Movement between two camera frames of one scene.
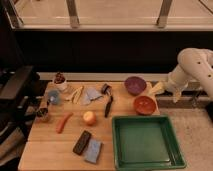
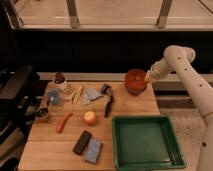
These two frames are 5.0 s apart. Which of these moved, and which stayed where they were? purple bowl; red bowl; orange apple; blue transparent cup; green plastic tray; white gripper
Moved: red bowl; white gripper
Stayed: purple bowl; green plastic tray; blue transparent cup; orange apple
